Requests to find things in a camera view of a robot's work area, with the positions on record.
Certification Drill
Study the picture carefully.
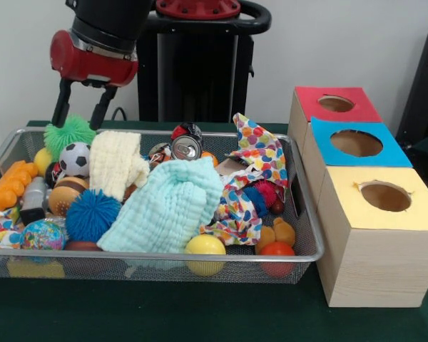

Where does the orange ladder-shaped block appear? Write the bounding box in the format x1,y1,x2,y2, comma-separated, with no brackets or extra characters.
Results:
0,160,39,212

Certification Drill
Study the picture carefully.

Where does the red orange ball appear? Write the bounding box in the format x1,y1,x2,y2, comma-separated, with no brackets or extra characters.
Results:
259,242,296,279

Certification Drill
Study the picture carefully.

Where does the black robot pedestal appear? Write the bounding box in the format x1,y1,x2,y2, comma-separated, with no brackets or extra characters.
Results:
128,0,272,124

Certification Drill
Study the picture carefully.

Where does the dark green tablecloth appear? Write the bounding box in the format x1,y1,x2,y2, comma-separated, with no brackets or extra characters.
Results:
0,120,428,342

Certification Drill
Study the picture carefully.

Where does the wire mesh bin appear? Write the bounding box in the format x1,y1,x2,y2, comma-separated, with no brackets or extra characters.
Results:
0,126,325,287

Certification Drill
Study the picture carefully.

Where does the polka dot cloth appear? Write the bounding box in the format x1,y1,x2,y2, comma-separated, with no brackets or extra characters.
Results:
199,113,290,247

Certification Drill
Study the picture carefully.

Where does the mint green cloth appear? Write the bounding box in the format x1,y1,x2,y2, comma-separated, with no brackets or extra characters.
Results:
96,156,225,269

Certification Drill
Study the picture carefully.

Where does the green spiky ball with eyes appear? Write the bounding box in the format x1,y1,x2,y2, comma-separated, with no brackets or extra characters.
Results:
43,115,97,152

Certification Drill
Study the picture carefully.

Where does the wooden three-hole box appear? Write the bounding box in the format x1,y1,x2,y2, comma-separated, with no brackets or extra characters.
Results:
287,85,428,309

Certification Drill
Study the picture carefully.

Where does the small soccer ball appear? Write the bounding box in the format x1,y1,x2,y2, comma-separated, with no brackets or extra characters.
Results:
58,142,92,178

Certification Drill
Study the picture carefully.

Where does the globe print ball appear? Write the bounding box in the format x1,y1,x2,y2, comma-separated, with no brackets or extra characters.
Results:
20,219,67,251

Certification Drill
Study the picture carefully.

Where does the black panel stand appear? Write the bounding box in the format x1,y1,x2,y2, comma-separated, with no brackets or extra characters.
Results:
394,23,428,145

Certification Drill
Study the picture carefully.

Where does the blue spiky ball with eyes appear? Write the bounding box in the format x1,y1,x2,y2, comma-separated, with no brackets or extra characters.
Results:
66,188,122,243

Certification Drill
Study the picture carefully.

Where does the yellow ball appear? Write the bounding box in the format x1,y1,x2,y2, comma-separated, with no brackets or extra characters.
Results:
184,234,227,277

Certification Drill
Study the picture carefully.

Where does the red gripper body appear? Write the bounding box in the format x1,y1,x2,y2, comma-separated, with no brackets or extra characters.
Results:
49,30,140,88

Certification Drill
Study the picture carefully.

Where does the cream waffle cloth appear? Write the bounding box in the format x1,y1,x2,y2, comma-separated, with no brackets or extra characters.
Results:
88,130,151,200

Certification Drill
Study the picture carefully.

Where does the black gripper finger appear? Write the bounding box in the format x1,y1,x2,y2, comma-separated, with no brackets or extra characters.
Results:
51,78,72,128
90,87,118,131

